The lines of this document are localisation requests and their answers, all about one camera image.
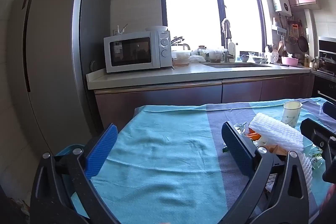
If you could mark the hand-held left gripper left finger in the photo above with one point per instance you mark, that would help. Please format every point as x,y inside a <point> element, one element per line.
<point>102,150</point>

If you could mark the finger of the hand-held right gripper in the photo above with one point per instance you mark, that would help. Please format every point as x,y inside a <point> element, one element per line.
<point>330,109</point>
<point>315,132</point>

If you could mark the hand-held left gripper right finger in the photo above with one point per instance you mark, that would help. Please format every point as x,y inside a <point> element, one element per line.
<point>236,148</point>

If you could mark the green snack wrapper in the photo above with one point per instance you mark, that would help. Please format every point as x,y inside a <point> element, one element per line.
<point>240,127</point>
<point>315,158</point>

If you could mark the orange food scrap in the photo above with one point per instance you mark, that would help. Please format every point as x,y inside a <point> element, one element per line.
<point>254,134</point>

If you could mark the dotted paper cup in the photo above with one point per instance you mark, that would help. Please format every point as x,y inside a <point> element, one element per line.
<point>291,115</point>

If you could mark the white foam net sleeve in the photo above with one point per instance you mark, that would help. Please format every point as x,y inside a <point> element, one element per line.
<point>278,132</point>

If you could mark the gold foil wrapper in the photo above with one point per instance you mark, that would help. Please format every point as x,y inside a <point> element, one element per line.
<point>278,150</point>

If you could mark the black built-in oven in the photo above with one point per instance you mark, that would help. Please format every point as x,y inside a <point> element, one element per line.
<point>325,87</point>

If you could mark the oil bottles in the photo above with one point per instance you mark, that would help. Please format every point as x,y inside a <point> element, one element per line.
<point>311,62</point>

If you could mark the teal and grey tablecloth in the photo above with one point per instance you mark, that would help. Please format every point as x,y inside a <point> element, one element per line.
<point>157,161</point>

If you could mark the pink pot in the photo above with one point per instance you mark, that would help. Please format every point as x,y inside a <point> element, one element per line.
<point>290,61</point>

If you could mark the hanging frying pan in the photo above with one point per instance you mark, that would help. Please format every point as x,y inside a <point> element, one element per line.
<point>303,43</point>

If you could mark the white dotted utensil holder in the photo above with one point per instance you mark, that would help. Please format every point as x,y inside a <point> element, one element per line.
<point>274,57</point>

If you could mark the steel sink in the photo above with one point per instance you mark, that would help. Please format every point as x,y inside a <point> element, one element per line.
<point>236,65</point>

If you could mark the brown base cabinets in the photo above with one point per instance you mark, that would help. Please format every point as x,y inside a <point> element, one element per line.
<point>170,95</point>

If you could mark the grey round plate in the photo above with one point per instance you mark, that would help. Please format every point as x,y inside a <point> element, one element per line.
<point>94,66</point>

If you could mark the blue patterned bowl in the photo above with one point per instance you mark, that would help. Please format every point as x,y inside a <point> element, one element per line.
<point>244,58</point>
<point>260,60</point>

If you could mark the hanging kitchen utensils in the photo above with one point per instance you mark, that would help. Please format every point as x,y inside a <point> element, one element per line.
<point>288,29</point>

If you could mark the white kitchen countertop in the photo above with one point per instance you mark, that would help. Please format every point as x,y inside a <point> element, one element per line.
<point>183,74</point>

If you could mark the clear plastic food container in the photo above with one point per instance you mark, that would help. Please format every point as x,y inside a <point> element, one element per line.
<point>215,55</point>

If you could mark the white soap bottle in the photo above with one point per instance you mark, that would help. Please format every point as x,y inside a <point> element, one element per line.
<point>232,52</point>

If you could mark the white plastic bag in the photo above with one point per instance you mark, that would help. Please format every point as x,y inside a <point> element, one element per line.
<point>197,58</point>

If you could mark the white microwave oven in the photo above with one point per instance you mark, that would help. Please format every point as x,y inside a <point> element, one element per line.
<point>131,52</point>

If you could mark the glass jar with lid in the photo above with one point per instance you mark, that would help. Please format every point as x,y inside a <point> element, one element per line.
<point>201,51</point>

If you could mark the glass kettle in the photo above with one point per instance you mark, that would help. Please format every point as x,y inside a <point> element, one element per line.
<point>181,57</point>

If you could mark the silver refrigerator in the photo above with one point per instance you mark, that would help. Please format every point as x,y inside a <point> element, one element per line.
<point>52,56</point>

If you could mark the metal kitchen faucet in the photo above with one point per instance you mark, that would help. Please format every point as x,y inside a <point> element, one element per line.
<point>227,37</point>

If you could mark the kitchen window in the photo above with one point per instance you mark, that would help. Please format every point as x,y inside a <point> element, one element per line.
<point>191,3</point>

